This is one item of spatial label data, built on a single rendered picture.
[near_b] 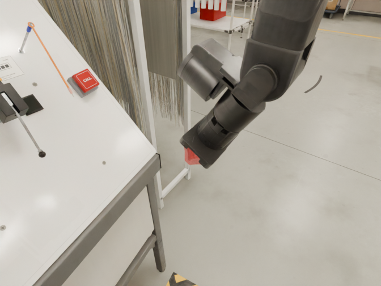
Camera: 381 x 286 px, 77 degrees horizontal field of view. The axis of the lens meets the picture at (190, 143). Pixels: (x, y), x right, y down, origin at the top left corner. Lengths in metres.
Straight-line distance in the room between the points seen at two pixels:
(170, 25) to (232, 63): 1.02
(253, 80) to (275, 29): 0.05
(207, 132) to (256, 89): 0.13
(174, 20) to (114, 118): 0.74
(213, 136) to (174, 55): 1.03
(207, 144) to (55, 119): 0.40
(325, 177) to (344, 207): 0.28
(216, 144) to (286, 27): 0.20
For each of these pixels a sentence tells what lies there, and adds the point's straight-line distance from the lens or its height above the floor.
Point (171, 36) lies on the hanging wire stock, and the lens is 1.35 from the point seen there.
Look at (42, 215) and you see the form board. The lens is 0.61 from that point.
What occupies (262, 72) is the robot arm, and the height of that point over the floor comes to 1.27.
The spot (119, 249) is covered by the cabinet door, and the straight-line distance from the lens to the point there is 0.89.
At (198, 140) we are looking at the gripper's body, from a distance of 0.39.
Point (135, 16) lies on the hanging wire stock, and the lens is 1.00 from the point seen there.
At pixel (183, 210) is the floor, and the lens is 1.67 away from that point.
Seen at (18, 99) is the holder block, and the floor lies 1.15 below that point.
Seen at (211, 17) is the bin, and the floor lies 0.70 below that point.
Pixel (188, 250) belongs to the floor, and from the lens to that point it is 1.53.
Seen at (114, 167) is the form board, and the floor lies 0.91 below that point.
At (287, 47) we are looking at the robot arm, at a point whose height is 1.30.
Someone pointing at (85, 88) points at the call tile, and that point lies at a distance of 0.68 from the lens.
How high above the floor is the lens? 1.37
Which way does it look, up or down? 40 degrees down
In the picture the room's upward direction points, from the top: straight up
